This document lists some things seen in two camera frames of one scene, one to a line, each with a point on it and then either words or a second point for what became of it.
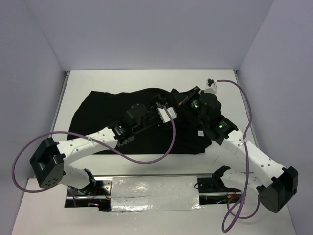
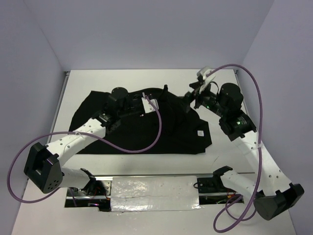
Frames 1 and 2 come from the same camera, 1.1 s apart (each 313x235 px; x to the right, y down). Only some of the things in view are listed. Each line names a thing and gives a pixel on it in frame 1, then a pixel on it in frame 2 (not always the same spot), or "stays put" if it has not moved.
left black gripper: (155, 102) → (139, 98)
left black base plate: (95, 188) stays put
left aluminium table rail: (66, 77) stays put
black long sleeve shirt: (96, 111) stays put
